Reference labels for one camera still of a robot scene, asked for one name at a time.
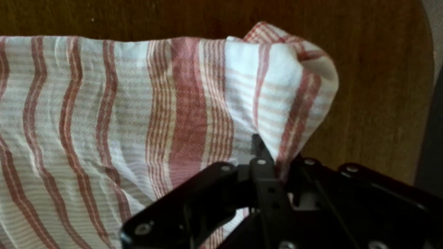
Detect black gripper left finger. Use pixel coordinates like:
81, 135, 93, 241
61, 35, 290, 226
119, 132, 274, 249

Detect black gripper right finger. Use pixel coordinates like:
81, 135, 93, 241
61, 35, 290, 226
263, 136, 443, 249

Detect red white striped towel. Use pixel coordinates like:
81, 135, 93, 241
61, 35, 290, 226
0, 19, 341, 249

